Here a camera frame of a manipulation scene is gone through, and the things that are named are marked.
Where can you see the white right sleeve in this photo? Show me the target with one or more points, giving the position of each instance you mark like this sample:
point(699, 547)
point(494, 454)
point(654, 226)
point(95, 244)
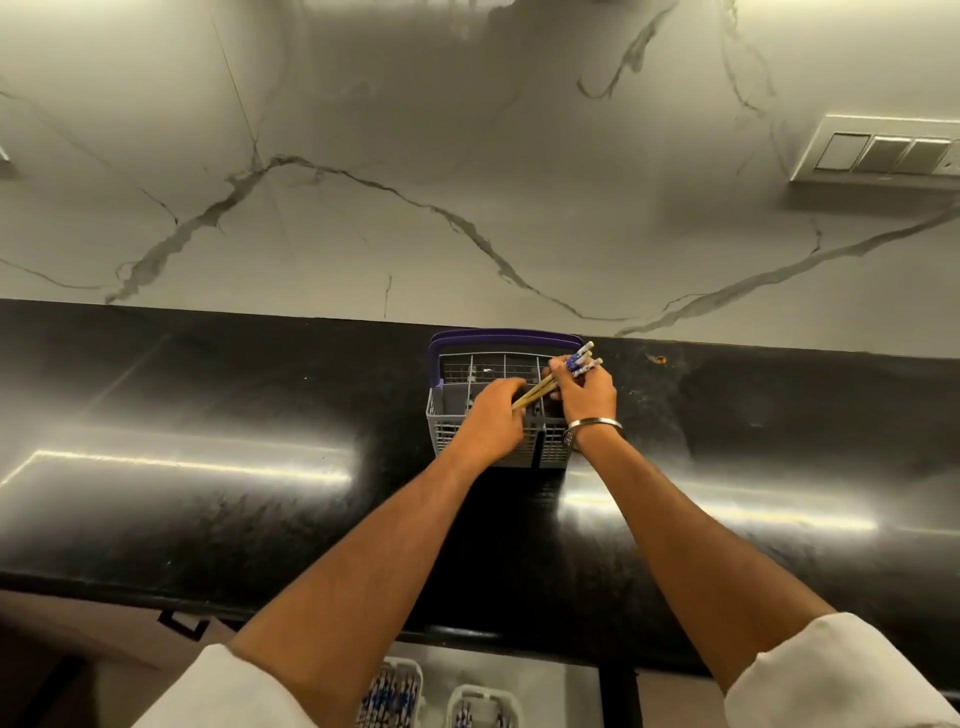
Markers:
point(832, 675)

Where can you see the person's left hand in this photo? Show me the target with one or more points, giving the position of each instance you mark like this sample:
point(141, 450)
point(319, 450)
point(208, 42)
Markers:
point(484, 431)

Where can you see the white sleeve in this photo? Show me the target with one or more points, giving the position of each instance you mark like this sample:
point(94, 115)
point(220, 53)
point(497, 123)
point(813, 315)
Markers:
point(832, 675)
point(217, 694)

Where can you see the person's right hand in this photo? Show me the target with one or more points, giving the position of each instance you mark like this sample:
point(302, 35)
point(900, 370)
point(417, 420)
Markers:
point(592, 397)

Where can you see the white left sleeve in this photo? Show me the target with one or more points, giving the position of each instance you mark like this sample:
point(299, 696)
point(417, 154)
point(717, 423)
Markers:
point(217, 694)

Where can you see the person's right forearm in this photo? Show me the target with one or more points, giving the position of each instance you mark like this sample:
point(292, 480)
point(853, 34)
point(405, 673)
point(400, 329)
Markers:
point(690, 555)

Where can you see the white wall switch panel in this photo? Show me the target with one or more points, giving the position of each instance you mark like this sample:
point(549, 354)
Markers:
point(877, 154)

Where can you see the large white plastic cutlery holder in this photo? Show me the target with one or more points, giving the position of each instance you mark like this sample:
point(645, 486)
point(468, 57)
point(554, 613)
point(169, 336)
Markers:
point(405, 671)

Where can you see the person's left forearm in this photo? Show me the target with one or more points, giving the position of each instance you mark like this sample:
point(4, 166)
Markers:
point(352, 592)

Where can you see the bunch of blue patterned chopsticks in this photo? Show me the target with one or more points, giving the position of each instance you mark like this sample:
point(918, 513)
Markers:
point(480, 716)
point(386, 701)

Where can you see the person's left fingers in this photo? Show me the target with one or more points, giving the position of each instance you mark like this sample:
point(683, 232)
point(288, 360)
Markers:
point(511, 386)

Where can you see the person's right fingers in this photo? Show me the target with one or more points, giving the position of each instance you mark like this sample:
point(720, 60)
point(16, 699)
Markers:
point(564, 376)

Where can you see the small white plastic cutlery holder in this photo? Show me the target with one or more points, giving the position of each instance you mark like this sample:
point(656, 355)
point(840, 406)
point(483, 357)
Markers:
point(480, 694)

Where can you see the wooden chopstick blue patterned end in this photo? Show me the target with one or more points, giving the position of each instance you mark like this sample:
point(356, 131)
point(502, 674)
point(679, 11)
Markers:
point(583, 351)
point(536, 391)
point(592, 367)

